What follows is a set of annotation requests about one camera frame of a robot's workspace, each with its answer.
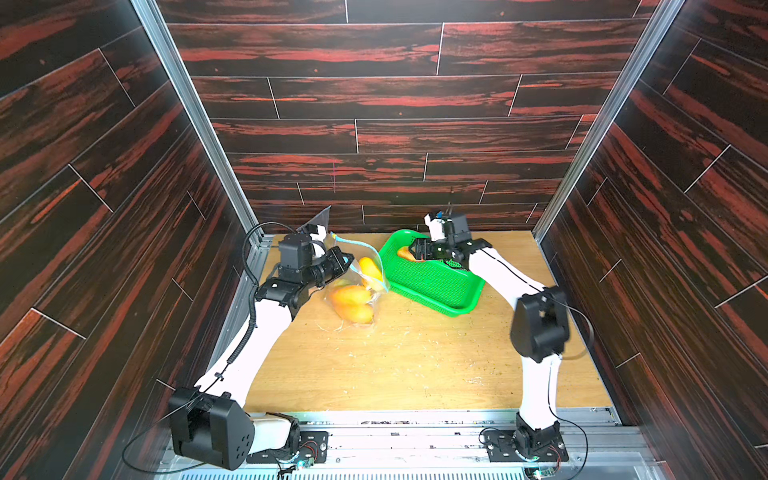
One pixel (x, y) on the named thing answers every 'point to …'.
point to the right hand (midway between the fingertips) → (425, 244)
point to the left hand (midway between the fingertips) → (356, 256)
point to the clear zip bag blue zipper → (321, 218)
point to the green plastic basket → (447, 289)
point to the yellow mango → (370, 270)
